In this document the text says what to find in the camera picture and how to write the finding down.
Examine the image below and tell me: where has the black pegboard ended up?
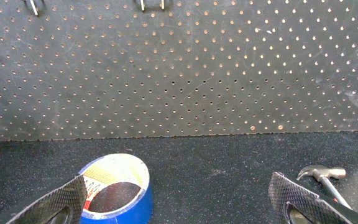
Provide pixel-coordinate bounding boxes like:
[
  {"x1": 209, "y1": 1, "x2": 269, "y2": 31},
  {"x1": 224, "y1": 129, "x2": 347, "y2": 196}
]
[{"x1": 0, "y1": 0, "x2": 358, "y2": 142}]

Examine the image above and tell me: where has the metal hook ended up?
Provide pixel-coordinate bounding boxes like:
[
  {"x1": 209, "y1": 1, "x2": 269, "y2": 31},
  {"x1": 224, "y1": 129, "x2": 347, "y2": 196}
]
[
  {"x1": 134, "y1": 0, "x2": 170, "y2": 12},
  {"x1": 23, "y1": 0, "x2": 46, "y2": 17}
]

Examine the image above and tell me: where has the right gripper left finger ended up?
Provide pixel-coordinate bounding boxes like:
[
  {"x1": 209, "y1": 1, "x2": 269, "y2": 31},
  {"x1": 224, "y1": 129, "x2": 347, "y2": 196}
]
[{"x1": 0, "y1": 175, "x2": 88, "y2": 224}]

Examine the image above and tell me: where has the hammer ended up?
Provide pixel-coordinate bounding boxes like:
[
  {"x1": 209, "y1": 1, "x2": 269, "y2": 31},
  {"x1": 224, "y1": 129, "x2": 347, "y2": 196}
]
[{"x1": 296, "y1": 164, "x2": 352, "y2": 210}]

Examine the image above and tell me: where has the roll of blue tape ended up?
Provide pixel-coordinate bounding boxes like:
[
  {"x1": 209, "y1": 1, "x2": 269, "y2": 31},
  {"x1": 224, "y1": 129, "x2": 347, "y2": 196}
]
[{"x1": 79, "y1": 152, "x2": 154, "y2": 224}]

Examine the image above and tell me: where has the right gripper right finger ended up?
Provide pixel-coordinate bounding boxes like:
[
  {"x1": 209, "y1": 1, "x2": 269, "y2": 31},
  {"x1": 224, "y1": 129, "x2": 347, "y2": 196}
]
[{"x1": 268, "y1": 171, "x2": 358, "y2": 224}]

